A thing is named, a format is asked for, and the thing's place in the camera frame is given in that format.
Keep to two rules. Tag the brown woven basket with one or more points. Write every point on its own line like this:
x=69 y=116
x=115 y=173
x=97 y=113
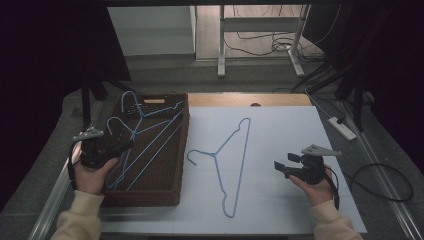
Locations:
x=160 y=173

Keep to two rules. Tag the white desk frame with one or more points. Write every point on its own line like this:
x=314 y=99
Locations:
x=260 y=25

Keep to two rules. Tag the white foam board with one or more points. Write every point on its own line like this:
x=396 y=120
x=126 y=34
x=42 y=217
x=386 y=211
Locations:
x=300 y=133

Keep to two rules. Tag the black tripod stand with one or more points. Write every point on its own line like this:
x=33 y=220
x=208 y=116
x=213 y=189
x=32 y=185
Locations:
x=358 y=106

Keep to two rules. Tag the white cabinet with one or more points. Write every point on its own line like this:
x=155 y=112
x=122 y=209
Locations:
x=153 y=30

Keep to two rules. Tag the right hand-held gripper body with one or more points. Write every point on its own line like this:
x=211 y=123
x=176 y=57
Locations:
x=311 y=168

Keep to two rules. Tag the person's right hand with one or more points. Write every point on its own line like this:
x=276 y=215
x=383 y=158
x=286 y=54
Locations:
x=320 y=193

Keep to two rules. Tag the person's left hand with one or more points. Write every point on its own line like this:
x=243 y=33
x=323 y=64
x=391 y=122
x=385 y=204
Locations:
x=90 y=178

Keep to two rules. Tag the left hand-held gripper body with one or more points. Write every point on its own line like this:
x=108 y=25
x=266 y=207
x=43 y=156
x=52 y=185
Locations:
x=93 y=153

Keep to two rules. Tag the white power strip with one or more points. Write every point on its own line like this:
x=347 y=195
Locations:
x=343 y=130

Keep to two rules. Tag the dark curtain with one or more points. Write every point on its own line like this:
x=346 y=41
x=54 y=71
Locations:
x=393 y=66
x=40 y=66

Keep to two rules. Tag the metal floor rail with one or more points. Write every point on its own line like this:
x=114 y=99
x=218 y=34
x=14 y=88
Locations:
x=53 y=200
x=383 y=173

